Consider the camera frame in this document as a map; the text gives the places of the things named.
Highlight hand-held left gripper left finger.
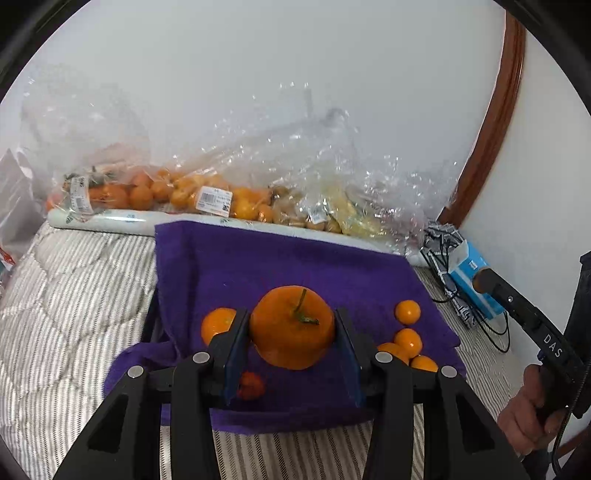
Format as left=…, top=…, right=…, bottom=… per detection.
left=53, top=308, right=252, bottom=480

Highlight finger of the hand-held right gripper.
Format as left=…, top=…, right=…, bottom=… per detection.
left=473, top=267, right=549, bottom=341

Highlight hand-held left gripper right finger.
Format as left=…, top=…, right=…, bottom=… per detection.
left=333, top=307, right=532, bottom=480

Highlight small orange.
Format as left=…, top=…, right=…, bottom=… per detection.
left=410, top=354, right=439, bottom=374
left=201, top=308, right=238, bottom=347
left=394, top=328, right=424, bottom=359
left=238, top=371, right=266, bottom=400
left=395, top=300, right=422, bottom=325
left=376, top=342, right=411, bottom=365

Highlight large orange with stem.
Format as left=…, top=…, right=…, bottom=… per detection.
left=249, top=285, right=336, bottom=371

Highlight clear bag of yellow fruits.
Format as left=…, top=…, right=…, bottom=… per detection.
left=318, top=108, right=462, bottom=257

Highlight clear bag of brown fruits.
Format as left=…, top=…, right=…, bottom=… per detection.
left=268, top=182, right=345, bottom=234

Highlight person's right hand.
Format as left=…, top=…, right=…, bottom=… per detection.
left=498, top=364, right=570, bottom=459

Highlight blue tissue pack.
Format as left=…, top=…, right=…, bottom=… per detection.
left=450, top=240, right=507, bottom=320

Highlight person's dark clothing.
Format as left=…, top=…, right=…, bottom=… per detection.
left=561, top=251, right=591, bottom=414

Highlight purple towel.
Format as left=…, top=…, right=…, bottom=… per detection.
left=102, top=220, right=467, bottom=435

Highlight clear bag of small oranges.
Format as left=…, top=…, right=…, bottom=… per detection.
left=150, top=138, right=278, bottom=223

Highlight striped quilt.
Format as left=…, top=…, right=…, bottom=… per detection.
left=0, top=222, right=539, bottom=480

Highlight clear bag of large mandarins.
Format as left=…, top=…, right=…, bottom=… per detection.
left=21, top=65, right=155, bottom=221

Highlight white plastic bag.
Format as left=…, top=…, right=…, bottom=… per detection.
left=0, top=148, right=48, bottom=280

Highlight black cable loops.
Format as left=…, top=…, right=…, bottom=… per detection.
left=431, top=249, right=512, bottom=355

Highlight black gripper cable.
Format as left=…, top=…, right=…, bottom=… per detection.
left=551, top=401, right=583, bottom=480

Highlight brown wooden door frame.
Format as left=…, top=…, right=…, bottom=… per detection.
left=436, top=21, right=527, bottom=230

